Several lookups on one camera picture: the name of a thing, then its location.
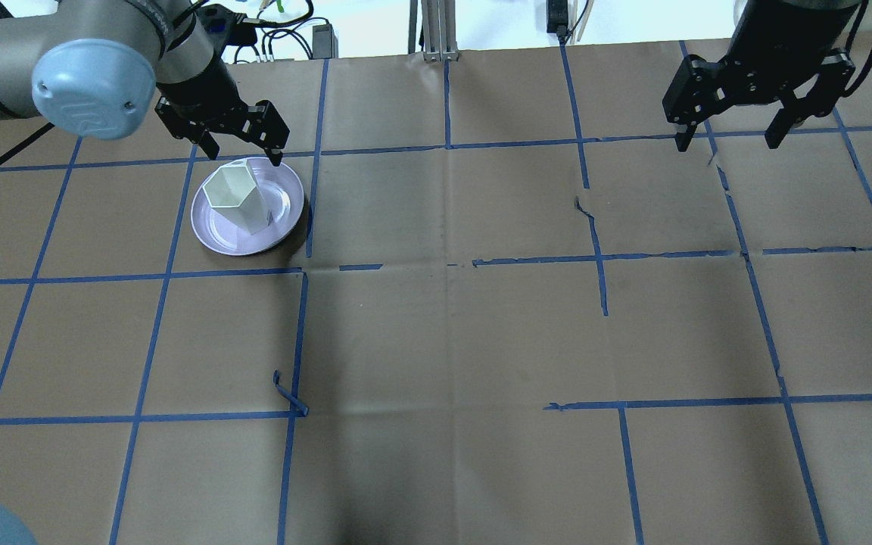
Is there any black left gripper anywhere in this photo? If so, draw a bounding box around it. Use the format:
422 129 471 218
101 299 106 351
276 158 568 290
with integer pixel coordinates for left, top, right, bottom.
154 53 291 167

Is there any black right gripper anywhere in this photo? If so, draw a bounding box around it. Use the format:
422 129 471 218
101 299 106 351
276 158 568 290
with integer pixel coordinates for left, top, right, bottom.
663 1 861 152

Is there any white faceted mug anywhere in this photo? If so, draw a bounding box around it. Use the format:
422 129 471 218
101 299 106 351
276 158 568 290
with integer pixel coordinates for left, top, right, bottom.
203 159 273 234

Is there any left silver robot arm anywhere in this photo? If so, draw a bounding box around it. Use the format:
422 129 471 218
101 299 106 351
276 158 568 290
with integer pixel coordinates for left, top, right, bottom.
0 1 290 165

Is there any lilac round plate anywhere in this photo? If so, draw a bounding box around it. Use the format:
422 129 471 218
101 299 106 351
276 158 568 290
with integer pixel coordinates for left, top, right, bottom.
190 157 306 257

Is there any black power adapter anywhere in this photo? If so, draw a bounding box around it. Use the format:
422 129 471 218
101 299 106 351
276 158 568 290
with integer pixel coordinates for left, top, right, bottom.
310 22 338 60

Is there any brown paper table cover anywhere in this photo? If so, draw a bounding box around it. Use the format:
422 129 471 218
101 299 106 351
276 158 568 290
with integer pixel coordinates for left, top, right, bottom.
0 41 872 544

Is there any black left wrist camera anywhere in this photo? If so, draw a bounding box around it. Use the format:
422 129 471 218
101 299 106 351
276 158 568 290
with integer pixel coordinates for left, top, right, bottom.
196 4 257 52

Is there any aluminium frame post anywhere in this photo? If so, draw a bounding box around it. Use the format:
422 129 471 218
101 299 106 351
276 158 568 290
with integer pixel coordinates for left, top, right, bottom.
407 1 459 62

